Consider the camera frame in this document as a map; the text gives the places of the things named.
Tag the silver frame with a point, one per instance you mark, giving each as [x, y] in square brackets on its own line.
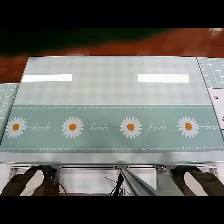
[141, 186]

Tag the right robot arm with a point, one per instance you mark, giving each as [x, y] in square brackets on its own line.
[206, 181]

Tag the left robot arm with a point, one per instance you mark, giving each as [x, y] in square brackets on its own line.
[20, 183]

